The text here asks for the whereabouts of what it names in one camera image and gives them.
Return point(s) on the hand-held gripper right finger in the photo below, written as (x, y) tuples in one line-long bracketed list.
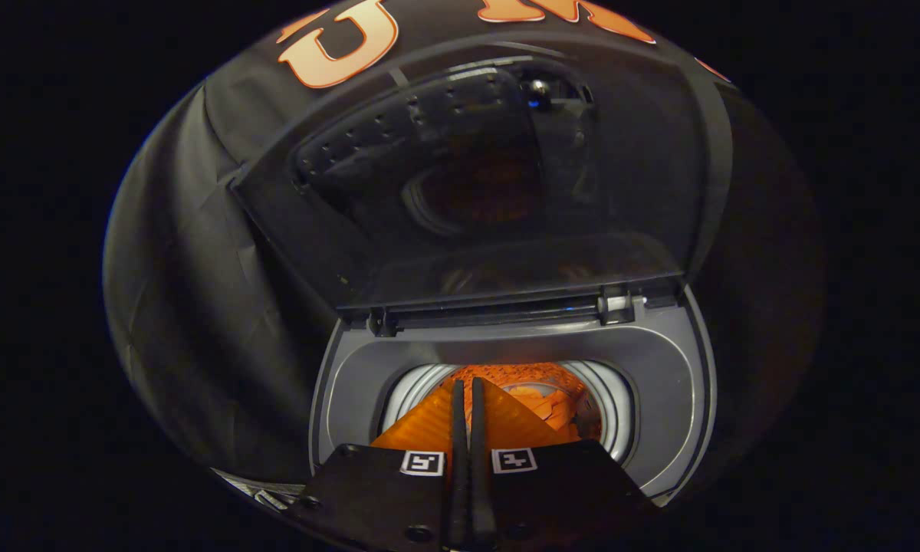
[(481, 475)]

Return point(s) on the yellow polo shirt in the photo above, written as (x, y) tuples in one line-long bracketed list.
[(552, 406)]

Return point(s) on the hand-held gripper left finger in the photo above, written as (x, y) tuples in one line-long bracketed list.
[(460, 475)]

